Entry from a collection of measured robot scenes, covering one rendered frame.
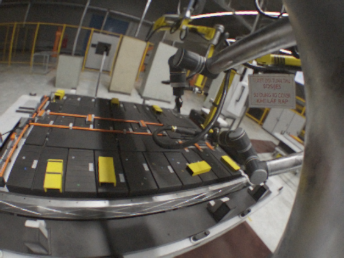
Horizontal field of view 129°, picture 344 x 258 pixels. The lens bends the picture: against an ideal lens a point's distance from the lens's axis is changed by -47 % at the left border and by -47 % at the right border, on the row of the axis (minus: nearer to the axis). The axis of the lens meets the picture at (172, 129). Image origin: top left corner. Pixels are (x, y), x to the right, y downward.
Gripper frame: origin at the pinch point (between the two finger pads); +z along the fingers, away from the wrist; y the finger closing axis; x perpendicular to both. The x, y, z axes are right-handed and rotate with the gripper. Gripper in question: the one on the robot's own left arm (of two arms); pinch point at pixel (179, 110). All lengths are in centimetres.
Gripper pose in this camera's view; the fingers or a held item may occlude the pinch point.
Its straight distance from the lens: 106.5
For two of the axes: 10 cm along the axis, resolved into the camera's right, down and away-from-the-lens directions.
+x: 9.7, -1.1, 2.0
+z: 0.4, 9.4, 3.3
